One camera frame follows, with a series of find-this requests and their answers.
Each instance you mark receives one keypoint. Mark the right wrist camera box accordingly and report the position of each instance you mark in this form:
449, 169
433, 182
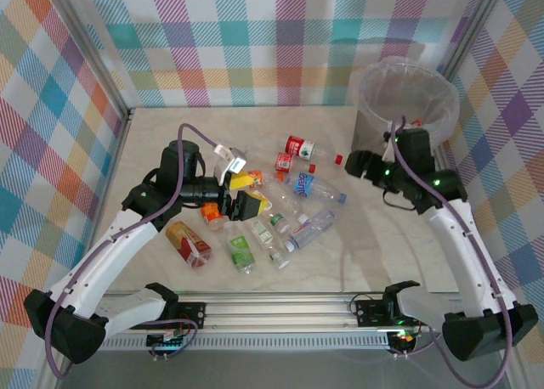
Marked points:
389, 151

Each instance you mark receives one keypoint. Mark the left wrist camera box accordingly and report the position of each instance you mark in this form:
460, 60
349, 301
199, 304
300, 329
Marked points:
236, 164

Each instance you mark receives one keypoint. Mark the orange label short bottle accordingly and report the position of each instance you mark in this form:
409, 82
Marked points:
210, 214

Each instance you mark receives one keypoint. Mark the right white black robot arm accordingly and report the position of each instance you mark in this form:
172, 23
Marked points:
467, 257

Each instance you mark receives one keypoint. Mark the grey waste bin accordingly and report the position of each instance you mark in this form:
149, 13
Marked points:
361, 130

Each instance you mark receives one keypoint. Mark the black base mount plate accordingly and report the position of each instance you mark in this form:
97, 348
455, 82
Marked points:
370, 312
193, 314

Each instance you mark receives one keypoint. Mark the large red white label bottle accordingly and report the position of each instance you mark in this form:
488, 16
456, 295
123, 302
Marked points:
294, 144

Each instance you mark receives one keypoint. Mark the slim white green label bottle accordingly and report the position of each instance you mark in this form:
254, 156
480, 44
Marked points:
262, 232

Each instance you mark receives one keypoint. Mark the blue label water bottle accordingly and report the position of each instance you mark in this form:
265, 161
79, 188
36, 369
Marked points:
304, 184

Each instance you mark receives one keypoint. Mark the grey lined trash bin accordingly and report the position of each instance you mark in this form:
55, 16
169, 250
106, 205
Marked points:
442, 91

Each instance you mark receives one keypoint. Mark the aluminium frame post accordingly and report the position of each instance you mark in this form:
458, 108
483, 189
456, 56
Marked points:
94, 53
472, 24

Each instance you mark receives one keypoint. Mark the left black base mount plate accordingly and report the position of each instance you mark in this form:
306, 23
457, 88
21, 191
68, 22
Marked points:
193, 314

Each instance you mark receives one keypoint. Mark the small orange label crushed bottle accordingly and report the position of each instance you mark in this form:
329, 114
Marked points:
256, 178

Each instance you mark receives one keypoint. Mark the orange yellow juice bottle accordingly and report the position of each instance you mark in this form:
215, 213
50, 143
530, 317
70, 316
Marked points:
418, 120

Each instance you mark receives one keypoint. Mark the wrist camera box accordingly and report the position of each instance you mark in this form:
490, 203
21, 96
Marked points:
389, 151
236, 164

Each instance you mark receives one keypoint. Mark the controller circuit board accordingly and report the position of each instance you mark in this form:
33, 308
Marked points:
166, 342
401, 339

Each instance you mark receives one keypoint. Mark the purple label clear bottle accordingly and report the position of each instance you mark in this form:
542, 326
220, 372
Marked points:
308, 232

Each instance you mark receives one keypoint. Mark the clear unlabelled bottle white cap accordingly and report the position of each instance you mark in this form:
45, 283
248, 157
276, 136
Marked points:
287, 198

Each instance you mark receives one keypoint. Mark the right controller circuit board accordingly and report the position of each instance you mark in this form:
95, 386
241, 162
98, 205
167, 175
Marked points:
401, 339

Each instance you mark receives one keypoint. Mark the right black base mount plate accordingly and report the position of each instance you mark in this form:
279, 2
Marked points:
370, 312

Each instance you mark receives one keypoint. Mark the clear bottle white green label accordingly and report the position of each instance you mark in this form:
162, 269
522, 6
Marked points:
277, 220

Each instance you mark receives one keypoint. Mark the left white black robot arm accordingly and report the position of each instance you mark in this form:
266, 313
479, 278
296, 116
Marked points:
106, 253

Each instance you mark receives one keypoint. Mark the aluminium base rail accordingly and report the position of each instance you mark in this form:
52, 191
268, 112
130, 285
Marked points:
276, 312

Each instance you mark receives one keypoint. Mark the left controller circuit board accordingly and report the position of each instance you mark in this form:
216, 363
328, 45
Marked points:
166, 342

